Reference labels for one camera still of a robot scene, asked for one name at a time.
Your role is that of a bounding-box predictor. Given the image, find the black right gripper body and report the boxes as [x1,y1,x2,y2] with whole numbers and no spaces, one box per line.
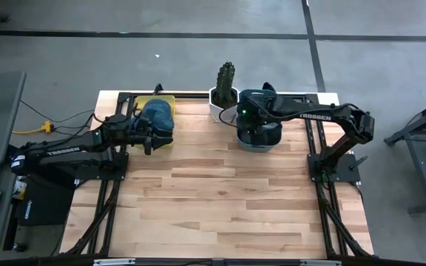
[238,117,273,146]

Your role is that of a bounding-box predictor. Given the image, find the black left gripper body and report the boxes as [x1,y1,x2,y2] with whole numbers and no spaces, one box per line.
[104,123,152,146]

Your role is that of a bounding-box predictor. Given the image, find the dark blue jeans garment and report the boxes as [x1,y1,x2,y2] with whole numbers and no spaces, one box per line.
[140,98,176,130]

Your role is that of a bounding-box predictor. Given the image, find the yellow plastic bin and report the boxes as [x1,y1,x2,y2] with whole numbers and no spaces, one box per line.
[134,95,178,149]

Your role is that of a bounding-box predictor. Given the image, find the teal plastic bin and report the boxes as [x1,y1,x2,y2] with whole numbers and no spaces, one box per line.
[235,87,284,154]

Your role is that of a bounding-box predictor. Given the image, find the white hexagonal plant pot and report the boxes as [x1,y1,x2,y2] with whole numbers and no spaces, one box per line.
[208,86,240,123]

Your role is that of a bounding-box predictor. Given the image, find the green cactus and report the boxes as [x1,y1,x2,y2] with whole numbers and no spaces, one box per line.
[214,61,237,106]

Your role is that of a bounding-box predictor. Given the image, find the black Trossen case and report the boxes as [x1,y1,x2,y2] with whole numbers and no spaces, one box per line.
[16,173,78,227]

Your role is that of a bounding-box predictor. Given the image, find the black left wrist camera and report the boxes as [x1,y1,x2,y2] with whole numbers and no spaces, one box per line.
[108,112,132,129]

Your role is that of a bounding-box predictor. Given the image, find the black aluminium rig frame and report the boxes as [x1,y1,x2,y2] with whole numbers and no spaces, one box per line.
[0,90,426,266]

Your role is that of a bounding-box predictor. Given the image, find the yellow extension cord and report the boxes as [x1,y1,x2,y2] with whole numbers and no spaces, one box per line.
[11,120,55,135]

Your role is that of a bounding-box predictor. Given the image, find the silver frame bracket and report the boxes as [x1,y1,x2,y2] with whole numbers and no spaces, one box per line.
[92,258,137,266]
[300,259,342,266]

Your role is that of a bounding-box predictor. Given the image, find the black metal stand frame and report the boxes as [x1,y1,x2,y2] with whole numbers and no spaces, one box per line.
[382,94,426,216]

